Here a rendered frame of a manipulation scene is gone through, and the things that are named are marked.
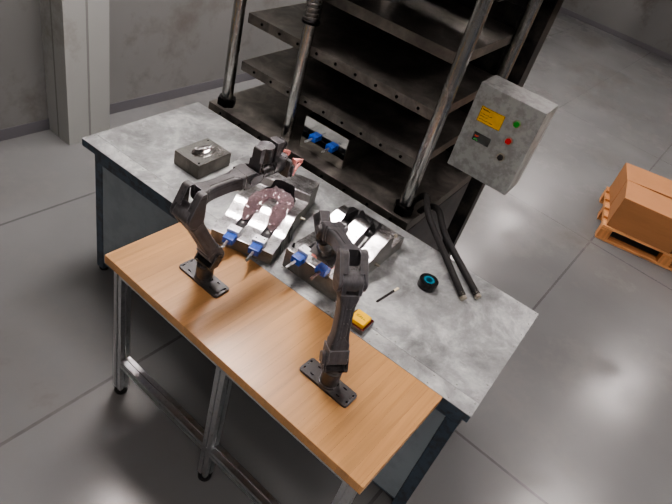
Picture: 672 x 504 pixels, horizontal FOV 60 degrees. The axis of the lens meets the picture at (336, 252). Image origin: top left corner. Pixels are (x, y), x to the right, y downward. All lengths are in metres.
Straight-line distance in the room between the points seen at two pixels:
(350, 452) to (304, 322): 0.51
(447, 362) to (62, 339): 1.79
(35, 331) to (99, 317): 0.28
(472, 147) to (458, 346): 0.91
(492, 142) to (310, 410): 1.39
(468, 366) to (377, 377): 0.36
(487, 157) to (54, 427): 2.14
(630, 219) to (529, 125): 2.57
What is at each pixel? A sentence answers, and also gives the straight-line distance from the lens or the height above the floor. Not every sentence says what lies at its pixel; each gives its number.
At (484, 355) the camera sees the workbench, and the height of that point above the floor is 0.80.
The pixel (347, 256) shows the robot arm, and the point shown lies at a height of 1.24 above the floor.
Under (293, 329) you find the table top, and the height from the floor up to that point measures 0.80.
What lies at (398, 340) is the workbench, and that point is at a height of 0.80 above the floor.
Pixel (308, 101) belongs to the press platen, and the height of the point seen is 1.03.
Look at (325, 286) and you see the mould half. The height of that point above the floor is 0.84.
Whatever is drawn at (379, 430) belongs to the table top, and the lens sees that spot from 1.88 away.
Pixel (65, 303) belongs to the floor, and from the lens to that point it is 3.17.
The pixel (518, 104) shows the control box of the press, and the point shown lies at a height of 1.45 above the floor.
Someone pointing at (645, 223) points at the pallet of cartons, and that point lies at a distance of 5.00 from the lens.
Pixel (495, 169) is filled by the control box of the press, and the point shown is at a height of 1.16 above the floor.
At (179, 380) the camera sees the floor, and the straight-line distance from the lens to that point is 2.85.
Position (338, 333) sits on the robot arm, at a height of 1.02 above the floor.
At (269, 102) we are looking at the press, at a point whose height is 0.78.
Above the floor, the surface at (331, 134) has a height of 0.94.
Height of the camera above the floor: 2.29
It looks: 38 degrees down
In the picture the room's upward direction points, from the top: 18 degrees clockwise
